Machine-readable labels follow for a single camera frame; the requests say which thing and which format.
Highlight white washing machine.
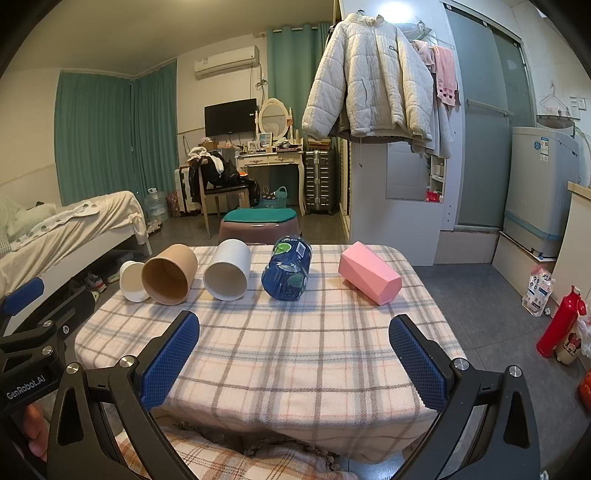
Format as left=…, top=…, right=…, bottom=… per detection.
left=502, top=125, right=581, bottom=258

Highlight clear water jug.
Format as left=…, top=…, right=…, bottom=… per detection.
left=144, top=187, right=170, bottom=224

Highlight white suitcase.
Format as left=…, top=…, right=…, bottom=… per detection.
left=174, top=167, right=202, bottom=214

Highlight orange packet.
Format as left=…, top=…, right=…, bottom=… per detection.
left=577, top=372, right=591, bottom=414

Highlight white sneaker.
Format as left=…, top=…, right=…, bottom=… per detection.
left=69, top=272, right=108, bottom=294

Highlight white puffer jacket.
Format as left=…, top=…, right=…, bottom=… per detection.
left=301, top=12, right=435, bottom=142

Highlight black television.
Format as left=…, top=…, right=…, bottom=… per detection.
left=204, top=98, right=258, bottom=138

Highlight pink faceted cup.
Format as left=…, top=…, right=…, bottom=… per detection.
left=338, top=241, right=402, bottom=306

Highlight person's left hand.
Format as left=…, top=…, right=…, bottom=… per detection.
left=22, top=404, right=49, bottom=459

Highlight brown paper cup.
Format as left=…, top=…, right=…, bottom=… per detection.
left=141, top=244, right=199, bottom=306

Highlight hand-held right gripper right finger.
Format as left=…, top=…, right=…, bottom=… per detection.
left=389, top=315, right=541, bottom=480

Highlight round stool with green cushion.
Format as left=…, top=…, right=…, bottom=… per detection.
left=219, top=208, right=302, bottom=246

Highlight pink towel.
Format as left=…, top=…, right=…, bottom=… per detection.
left=431, top=45, right=461, bottom=108

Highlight wooden chair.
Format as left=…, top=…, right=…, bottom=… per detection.
left=199, top=157, right=253, bottom=239

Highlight grey green pillow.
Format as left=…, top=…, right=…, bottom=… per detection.
left=0, top=196, right=57, bottom=243

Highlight dark ribbed suitcase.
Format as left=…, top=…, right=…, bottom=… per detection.
left=304, top=148, right=337, bottom=216

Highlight bed with beige sheet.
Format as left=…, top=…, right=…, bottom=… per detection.
left=0, top=189, right=153, bottom=298

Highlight red thermos bottle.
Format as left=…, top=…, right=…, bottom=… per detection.
left=536, top=285, right=583, bottom=359

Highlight black and white clothes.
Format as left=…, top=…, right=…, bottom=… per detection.
left=187, top=147, right=259, bottom=204

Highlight frosted glass door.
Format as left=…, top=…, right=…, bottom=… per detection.
left=442, top=1, right=537, bottom=232

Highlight teal curtain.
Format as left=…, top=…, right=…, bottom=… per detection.
left=266, top=22, right=331, bottom=140
left=54, top=71, right=135, bottom=208
left=132, top=61, right=179, bottom=219

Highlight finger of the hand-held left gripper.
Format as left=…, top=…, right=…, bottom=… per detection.
left=0, top=288, right=100, bottom=370
left=0, top=277, right=45, bottom=326

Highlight teal basket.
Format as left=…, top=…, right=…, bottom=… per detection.
left=258, top=185, right=289, bottom=210

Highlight white vanity desk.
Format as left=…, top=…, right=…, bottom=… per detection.
left=235, top=148, right=306, bottom=216

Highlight white oval mirror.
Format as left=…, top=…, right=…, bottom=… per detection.
left=257, top=97, right=294, bottom=141

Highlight small white cup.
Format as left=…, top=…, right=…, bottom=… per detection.
left=119, top=260, right=151, bottom=303

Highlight white printed packet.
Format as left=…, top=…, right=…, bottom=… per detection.
left=521, top=265, right=557, bottom=318

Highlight wire clothes hanger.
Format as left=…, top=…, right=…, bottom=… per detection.
left=537, top=82, right=574, bottom=117

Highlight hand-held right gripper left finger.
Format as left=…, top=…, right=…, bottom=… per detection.
left=46, top=310, right=201, bottom=480

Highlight plaid tablecloth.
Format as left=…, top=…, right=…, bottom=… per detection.
left=74, top=244, right=468, bottom=463

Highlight cartoon print bin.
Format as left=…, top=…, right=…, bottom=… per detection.
left=553, top=329, right=584, bottom=366

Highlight white air conditioner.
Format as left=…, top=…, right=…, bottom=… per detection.
left=194, top=45, right=260, bottom=80

